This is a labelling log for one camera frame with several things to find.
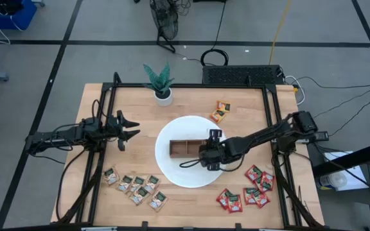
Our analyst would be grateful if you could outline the white plant pot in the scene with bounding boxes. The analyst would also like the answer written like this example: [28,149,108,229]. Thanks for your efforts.
[154,88,174,107]

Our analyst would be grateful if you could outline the black floor fan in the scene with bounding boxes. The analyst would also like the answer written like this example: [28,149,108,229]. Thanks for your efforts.
[148,0,179,55]

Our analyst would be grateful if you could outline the black metal cart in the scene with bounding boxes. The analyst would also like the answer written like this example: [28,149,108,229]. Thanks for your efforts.
[312,73,370,231]

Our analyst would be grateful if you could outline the wooden three-compartment tray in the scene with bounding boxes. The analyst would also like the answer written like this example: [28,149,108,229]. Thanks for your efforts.
[168,139,207,159]

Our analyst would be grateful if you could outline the white round plate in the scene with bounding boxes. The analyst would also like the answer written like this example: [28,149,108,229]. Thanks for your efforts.
[154,115,229,189]

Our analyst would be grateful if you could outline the black power adapter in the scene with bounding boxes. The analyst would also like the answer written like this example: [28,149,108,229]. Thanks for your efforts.
[313,130,330,142]

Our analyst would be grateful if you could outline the beige vanilla tea sachet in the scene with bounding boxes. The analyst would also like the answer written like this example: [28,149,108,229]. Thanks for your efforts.
[148,191,168,212]
[129,186,150,206]
[117,175,134,193]
[129,175,146,193]
[102,166,121,187]
[143,175,162,194]

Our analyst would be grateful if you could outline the black aluminium rig frame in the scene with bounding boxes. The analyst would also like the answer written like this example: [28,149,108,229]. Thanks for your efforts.
[49,72,326,231]

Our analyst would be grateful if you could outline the white box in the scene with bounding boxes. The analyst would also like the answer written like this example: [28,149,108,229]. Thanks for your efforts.
[322,150,370,193]

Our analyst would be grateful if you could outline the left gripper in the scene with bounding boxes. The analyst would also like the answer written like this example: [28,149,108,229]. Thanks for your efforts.
[106,110,141,152]

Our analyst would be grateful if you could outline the clear plastic bottle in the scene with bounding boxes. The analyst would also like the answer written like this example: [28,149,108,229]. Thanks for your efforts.
[315,172,348,191]

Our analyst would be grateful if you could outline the white cable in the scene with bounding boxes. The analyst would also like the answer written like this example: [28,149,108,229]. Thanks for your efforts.
[284,75,306,105]

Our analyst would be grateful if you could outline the blue plastic bin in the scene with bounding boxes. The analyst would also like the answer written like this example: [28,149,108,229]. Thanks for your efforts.
[0,0,38,31]

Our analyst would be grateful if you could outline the orange tea sachet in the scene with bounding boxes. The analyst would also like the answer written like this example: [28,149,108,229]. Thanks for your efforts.
[209,108,227,124]

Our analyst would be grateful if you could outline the coiled black cable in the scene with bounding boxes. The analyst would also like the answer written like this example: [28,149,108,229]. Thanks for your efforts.
[200,48,229,67]

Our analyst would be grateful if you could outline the yellow cable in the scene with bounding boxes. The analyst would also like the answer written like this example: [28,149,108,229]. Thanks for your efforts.
[268,0,292,65]

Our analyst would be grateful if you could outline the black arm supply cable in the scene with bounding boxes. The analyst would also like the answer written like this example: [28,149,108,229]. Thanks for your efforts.
[55,149,88,222]

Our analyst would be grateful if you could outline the green snake plant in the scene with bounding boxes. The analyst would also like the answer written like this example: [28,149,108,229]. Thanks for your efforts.
[142,62,175,97]

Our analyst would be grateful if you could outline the red strawberry tea sachet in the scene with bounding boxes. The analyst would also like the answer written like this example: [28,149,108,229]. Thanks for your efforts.
[216,188,234,209]
[244,164,263,183]
[256,171,275,193]
[252,189,271,209]
[226,194,243,214]
[243,187,258,205]

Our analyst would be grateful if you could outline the yellow green snack packet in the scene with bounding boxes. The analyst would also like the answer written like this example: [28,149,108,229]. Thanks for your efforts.
[216,100,232,113]

